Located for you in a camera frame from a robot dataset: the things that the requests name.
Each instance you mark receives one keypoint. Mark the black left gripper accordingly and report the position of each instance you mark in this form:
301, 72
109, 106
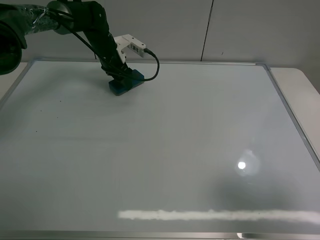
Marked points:
105, 47

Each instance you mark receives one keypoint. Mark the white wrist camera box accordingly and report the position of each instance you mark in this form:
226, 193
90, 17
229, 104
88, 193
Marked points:
128, 42

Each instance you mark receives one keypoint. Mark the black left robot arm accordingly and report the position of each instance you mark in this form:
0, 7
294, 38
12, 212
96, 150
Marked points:
86, 20

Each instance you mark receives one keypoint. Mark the teal whiteboard eraser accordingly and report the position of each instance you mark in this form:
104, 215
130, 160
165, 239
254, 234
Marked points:
119, 86

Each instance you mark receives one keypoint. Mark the white whiteboard with aluminium frame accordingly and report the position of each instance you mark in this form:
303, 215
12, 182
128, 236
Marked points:
205, 151

